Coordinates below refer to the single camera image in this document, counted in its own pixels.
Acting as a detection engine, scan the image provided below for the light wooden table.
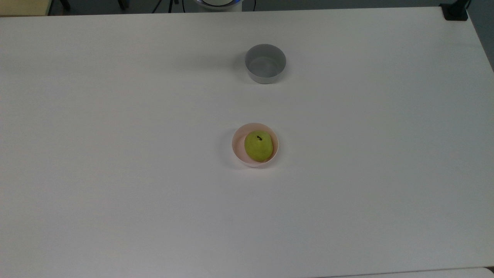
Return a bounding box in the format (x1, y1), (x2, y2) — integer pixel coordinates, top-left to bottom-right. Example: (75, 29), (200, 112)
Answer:
(0, 0), (53, 17)

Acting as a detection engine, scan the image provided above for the black table clamp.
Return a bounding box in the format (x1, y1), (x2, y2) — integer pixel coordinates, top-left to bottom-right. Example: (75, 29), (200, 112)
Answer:
(439, 0), (470, 21)

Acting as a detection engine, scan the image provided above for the pink bowl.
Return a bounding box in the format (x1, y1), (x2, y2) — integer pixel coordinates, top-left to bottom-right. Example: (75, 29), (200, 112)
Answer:
(232, 123), (279, 168)

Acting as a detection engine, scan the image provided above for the green pear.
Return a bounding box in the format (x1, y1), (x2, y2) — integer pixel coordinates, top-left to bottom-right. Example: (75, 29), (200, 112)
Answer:
(244, 131), (274, 162)

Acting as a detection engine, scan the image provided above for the black tripod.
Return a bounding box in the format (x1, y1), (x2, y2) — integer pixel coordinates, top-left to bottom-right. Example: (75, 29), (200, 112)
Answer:
(152, 0), (186, 14)

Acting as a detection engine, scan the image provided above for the grey bowl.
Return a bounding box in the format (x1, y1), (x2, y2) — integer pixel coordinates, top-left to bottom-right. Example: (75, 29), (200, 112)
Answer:
(244, 44), (287, 84)

